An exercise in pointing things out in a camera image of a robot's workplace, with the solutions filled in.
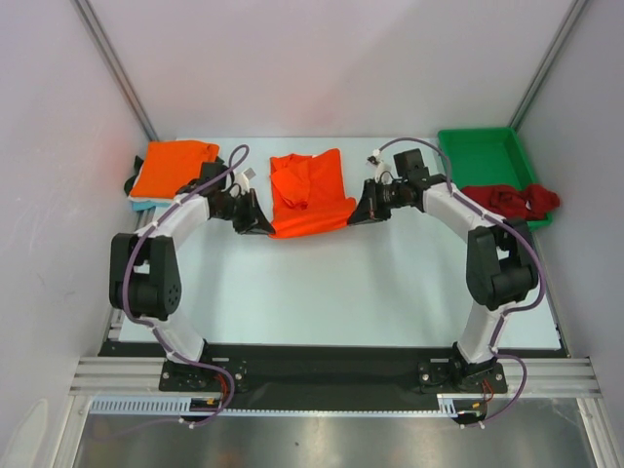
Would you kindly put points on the right aluminium corner post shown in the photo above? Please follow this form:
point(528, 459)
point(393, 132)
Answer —
point(572, 18)

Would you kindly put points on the green plastic bin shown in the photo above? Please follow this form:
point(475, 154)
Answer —
point(489, 156)

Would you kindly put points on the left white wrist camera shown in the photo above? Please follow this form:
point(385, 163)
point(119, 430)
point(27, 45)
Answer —
point(243, 180)

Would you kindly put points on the folded black t shirt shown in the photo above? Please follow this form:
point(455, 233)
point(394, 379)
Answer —
point(131, 181)

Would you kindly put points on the folded light blue t shirt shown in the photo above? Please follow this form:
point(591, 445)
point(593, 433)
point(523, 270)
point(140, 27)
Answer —
point(142, 206)

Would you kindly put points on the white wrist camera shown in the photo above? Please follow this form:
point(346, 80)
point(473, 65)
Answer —
point(382, 170)
point(243, 180)

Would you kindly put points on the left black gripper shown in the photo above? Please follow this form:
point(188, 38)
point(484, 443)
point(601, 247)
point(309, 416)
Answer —
point(253, 220)

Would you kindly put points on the orange t shirt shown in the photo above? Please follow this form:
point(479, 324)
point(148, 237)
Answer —
point(179, 161)
point(308, 194)

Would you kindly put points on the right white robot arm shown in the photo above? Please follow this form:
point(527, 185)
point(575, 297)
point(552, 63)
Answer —
point(501, 263)

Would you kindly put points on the light blue cable duct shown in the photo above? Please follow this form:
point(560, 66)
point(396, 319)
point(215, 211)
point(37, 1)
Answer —
point(200, 407)

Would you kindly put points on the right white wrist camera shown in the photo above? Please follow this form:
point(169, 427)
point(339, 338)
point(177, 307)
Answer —
point(382, 170)

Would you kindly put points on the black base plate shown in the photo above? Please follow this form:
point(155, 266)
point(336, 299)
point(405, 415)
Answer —
point(279, 377)

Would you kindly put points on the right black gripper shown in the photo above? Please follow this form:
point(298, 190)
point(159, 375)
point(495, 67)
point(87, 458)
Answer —
point(372, 201)

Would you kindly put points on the aluminium front rail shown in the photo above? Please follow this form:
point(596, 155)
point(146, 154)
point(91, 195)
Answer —
point(545, 378)

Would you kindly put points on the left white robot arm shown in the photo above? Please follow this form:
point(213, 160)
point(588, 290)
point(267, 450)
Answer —
point(144, 278)

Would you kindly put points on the dark red t shirt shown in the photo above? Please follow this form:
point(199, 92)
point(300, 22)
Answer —
point(532, 203)

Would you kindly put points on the aluminium corner post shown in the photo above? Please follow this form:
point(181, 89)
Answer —
point(88, 15)
point(572, 18)

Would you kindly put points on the left aluminium corner post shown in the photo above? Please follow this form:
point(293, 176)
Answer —
point(88, 15)

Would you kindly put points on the folded orange t shirt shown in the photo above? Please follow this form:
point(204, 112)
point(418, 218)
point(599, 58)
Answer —
point(179, 161)

